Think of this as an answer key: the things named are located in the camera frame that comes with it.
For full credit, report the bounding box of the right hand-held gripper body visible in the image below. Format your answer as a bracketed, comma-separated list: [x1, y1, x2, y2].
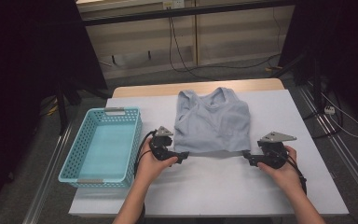
[251, 131, 297, 171]

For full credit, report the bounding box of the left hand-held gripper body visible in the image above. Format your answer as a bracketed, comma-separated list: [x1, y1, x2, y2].
[148, 125, 177, 162]

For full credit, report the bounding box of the light blue tank top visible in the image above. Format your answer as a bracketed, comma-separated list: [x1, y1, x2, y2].
[172, 87, 252, 154]

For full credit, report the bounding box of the turquoise plastic basket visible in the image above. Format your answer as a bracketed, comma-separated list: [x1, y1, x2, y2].
[58, 106, 144, 189]

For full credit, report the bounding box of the person's right hand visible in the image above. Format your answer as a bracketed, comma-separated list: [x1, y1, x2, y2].
[256, 145, 304, 192]

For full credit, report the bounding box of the person's left hand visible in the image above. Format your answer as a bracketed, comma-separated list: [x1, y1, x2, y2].
[135, 146, 179, 188]

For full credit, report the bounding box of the light wooden table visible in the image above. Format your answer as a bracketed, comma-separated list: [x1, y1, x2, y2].
[111, 77, 285, 99]

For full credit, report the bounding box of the black metal stand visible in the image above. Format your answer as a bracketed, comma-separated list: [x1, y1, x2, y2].
[271, 50, 324, 106]
[54, 78, 113, 136]

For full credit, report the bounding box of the black curtain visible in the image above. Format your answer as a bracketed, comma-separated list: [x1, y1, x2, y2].
[0, 0, 108, 218]
[278, 0, 358, 132]

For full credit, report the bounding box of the black horizontal bar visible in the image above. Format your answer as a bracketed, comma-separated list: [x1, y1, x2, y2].
[82, 0, 296, 27]

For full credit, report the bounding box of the right hand-held gripper black cable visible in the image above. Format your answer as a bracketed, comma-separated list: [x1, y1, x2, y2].
[269, 148, 308, 197]

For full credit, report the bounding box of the white floor cable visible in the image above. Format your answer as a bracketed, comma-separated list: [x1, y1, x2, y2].
[320, 91, 358, 139]

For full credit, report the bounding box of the metal floor rail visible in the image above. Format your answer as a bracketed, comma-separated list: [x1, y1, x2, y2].
[296, 82, 358, 214]
[21, 120, 74, 224]

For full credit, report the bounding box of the black hanging cable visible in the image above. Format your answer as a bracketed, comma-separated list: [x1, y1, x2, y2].
[167, 15, 282, 82]

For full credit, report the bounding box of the yellow floor cable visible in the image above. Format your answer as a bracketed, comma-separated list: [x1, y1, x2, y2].
[46, 97, 60, 117]

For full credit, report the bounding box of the white wall socket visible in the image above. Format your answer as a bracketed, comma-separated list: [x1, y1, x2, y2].
[162, 0, 185, 9]

